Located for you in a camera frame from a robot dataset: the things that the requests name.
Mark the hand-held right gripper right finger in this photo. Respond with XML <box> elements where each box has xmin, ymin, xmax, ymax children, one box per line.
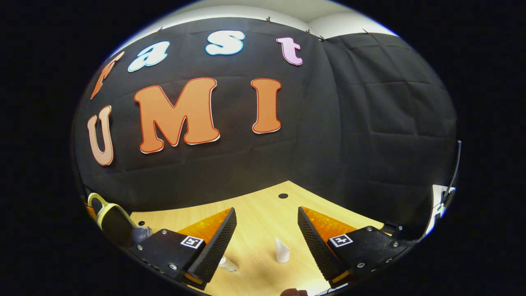
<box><xmin>297</xmin><ymin>206</ymin><xmax>412</xmax><ymax>288</ymax></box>

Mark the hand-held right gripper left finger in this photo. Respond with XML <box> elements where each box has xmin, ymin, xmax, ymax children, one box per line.
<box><xmin>123</xmin><ymin>207</ymin><xmax>238</xmax><ymax>290</ymax></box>

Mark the white pump bottle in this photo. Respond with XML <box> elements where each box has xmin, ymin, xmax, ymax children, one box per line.
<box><xmin>218</xmin><ymin>256</ymin><xmax>240</xmax><ymax>273</ymax></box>

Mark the cream yellow suitcase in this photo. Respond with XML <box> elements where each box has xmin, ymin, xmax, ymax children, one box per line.
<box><xmin>86</xmin><ymin>192</ymin><xmax>153</xmax><ymax>250</ymax></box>

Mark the white squeeze tube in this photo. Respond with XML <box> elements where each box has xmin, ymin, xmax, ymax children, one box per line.
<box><xmin>274</xmin><ymin>237</ymin><xmax>291</xmax><ymax>264</ymax></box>

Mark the black backdrop cloth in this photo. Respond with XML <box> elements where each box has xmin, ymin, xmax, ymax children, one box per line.
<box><xmin>72</xmin><ymin>16</ymin><xmax>459</xmax><ymax>231</ymax></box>

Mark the white box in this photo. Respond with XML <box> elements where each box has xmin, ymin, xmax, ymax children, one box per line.
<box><xmin>425</xmin><ymin>184</ymin><xmax>457</xmax><ymax>237</ymax></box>

